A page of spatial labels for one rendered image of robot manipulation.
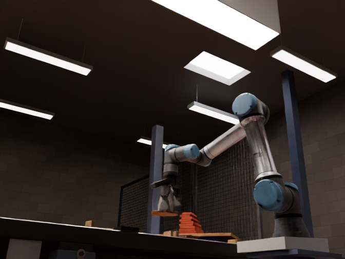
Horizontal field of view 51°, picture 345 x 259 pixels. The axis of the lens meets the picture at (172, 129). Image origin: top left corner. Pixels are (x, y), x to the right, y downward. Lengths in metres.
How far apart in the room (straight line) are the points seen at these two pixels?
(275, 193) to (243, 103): 0.43
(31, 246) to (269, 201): 0.88
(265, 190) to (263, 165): 0.11
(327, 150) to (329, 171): 0.41
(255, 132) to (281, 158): 6.48
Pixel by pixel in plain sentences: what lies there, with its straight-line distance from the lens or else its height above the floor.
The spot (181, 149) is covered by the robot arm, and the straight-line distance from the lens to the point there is 1.82.
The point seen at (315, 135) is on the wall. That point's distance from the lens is 7.64.
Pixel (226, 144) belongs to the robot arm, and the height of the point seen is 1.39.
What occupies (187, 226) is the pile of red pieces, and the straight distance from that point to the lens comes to 2.63.
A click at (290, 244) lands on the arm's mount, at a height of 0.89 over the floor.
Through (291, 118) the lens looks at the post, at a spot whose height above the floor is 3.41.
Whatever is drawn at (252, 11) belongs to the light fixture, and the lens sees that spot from 3.59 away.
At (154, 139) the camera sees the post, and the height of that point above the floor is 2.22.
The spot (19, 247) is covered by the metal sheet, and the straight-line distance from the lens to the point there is 1.30.
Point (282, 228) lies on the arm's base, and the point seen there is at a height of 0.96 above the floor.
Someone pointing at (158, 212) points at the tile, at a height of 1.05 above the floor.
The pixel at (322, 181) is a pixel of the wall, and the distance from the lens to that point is 7.34.
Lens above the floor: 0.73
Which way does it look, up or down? 24 degrees up
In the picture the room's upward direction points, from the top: 2 degrees clockwise
